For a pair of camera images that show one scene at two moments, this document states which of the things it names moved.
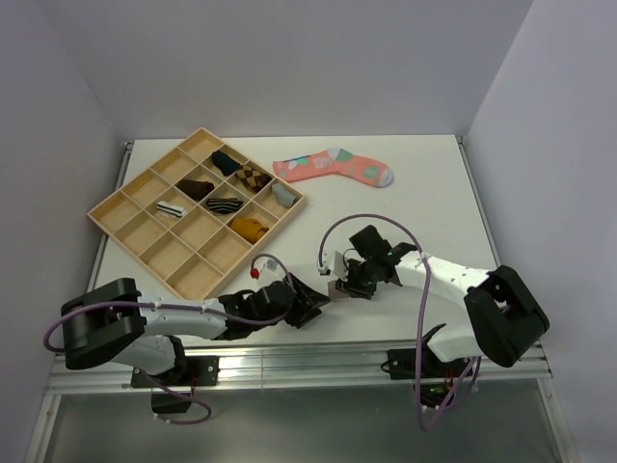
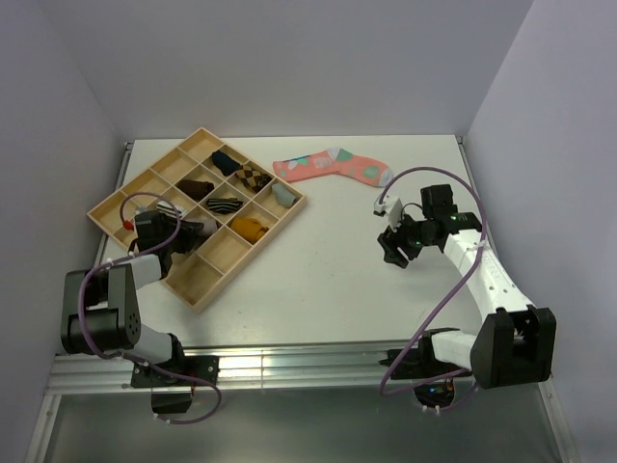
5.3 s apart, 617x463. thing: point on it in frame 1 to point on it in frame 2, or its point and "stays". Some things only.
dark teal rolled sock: (227, 164) stays
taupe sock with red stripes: (335, 294) to (210, 226)
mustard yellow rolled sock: (248, 229) stays
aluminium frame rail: (250, 367) stays
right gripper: (351, 286) to (389, 242)
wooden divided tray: (200, 213) stays
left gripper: (303, 310) to (188, 231)
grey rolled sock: (282, 195) stays
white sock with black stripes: (175, 210) stays
